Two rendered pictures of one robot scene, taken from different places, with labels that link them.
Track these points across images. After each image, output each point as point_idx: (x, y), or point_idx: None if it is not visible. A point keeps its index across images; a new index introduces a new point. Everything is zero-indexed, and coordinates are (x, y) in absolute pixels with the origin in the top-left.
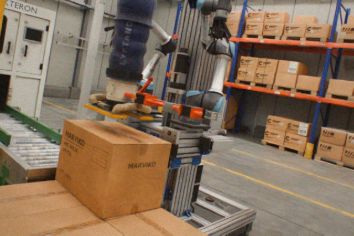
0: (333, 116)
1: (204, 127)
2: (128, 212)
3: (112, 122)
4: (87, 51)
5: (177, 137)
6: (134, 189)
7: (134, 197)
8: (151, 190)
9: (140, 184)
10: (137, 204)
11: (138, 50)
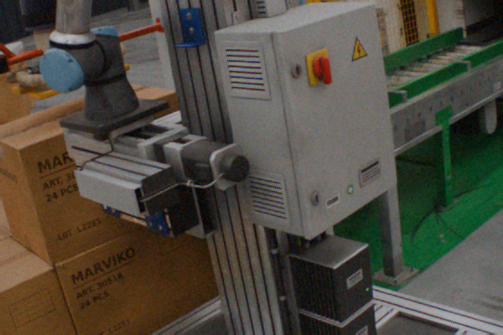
0: None
1: (85, 130)
2: (25, 242)
3: (150, 93)
4: None
5: (66, 143)
6: (16, 210)
7: (21, 223)
8: (30, 225)
9: (17, 206)
10: (27, 237)
11: None
